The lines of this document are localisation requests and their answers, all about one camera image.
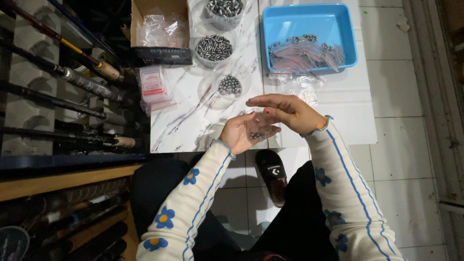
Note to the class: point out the rack of fishing rods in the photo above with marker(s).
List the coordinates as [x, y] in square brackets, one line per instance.
[65, 83]

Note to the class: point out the pile of filled zip bags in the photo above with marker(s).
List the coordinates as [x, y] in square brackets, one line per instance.
[304, 54]

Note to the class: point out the blue plastic tray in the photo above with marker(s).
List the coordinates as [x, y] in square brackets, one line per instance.
[311, 21]

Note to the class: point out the bundle of empty clear bags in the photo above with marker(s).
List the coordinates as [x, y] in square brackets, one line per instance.
[163, 31]

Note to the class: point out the clear tub of metal balls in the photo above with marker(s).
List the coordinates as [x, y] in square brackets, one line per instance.
[217, 98]

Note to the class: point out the person's right hand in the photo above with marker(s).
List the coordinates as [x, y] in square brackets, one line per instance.
[299, 114]

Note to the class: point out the wooden shelf with rods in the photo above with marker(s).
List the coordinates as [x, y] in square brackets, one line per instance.
[54, 217]

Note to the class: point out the black slide sandal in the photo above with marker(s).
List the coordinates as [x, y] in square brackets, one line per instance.
[272, 174]

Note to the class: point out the clear tub of oval sinkers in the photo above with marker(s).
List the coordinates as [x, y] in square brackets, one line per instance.
[217, 21]
[203, 60]

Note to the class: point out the heap of oval metal sinkers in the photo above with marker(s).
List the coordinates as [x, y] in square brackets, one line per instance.
[214, 47]
[224, 7]

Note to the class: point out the person's left hand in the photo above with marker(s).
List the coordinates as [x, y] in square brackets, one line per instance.
[234, 134]

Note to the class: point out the stack of red-label zip bags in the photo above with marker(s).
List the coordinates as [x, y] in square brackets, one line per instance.
[154, 87]

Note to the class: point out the loose clear zip bags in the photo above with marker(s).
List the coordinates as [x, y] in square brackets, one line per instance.
[301, 87]

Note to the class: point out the small clear bag of balls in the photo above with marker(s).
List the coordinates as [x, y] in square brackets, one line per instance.
[261, 127]

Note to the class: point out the heap of round metal balls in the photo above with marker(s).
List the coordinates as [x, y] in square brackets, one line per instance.
[229, 85]

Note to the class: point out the brown cardboard box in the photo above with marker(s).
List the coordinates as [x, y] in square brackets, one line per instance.
[163, 54]

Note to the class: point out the orange wristband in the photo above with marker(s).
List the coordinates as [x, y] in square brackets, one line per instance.
[322, 124]

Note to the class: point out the person's black trousers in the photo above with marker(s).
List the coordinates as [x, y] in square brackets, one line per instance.
[301, 224]

